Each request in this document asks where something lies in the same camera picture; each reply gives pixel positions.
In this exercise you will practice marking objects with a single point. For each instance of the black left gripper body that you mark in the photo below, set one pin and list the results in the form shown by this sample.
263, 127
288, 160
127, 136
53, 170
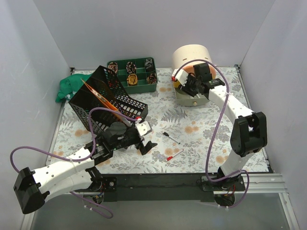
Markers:
138, 138

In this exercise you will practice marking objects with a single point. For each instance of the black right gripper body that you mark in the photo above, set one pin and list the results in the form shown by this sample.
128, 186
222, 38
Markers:
189, 86

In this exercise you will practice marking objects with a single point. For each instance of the round cream drawer cabinet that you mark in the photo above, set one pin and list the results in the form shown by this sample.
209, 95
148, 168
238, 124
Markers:
196, 60

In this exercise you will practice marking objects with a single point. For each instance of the orange file folder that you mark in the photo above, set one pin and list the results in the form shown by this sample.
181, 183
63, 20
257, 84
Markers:
106, 103

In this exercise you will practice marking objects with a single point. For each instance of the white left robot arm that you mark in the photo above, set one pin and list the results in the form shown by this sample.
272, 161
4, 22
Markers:
33, 188

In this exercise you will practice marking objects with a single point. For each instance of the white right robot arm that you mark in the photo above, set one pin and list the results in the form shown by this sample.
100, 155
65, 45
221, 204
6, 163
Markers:
249, 133

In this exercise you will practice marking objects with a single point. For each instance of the white marker red cap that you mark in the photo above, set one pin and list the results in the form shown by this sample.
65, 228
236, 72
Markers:
171, 157

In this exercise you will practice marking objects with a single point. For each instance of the white marker black cap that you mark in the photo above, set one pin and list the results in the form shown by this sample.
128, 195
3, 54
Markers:
170, 137

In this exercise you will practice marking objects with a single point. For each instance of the floral table mat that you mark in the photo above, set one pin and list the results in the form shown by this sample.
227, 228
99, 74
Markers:
191, 126

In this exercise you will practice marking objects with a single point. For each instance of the green compartment tray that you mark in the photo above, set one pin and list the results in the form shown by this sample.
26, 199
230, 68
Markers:
137, 75

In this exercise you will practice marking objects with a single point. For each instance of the green cloth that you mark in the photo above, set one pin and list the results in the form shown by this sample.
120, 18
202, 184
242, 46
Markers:
69, 86

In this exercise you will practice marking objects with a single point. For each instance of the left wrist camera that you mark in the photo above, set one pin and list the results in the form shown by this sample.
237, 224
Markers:
143, 127

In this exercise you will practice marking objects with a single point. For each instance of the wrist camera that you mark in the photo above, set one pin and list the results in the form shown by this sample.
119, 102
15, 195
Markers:
143, 127
179, 78

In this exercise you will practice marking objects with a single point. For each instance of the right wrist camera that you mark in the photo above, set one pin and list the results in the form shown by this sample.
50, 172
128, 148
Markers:
179, 78

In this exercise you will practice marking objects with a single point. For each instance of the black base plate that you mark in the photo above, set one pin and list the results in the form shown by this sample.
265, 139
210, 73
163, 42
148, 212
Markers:
155, 187

